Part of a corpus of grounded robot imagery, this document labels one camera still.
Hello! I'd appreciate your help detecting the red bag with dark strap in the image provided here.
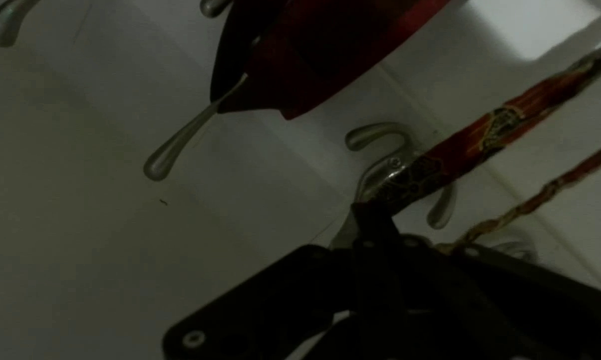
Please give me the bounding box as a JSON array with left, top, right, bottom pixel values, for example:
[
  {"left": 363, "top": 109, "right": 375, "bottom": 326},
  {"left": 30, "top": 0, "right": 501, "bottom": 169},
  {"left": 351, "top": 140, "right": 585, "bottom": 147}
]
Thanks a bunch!
[{"left": 207, "top": 0, "right": 465, "bottom": 121}]

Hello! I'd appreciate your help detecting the silver triple coat hook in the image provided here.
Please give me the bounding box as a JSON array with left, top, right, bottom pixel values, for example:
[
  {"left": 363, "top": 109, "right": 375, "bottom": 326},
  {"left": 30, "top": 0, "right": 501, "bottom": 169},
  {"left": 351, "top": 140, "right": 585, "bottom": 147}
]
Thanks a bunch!
[
  {"left": 143, "top": 0, "right": 247, "bottom": 181},
  {"left": 343, "top": 119, "right": 459, "bottom": 232},
  {"left": 0, "top": 0, "right": 44, "bottom": 48}
]

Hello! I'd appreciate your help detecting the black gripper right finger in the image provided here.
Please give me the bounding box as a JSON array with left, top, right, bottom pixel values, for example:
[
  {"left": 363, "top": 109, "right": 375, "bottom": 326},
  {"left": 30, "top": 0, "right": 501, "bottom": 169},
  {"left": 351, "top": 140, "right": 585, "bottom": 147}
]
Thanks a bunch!
[{"left": 397, "top": 235, "right": 601, "bottom": 360}]

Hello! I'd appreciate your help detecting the brown patterned bag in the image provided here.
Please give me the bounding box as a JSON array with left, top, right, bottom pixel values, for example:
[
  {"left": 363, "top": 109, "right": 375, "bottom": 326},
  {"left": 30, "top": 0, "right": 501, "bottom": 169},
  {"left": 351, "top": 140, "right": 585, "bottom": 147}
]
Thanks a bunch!
[{"left": 361, "top": 36, "right": 601, "bottom": 254}]

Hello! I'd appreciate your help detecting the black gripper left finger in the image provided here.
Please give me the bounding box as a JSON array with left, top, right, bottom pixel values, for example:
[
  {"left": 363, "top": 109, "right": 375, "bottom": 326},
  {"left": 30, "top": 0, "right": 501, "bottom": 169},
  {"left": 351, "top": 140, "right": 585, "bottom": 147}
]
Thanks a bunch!
[{"left": 161, "top": 198, "right": 407, "bottom": 360}]

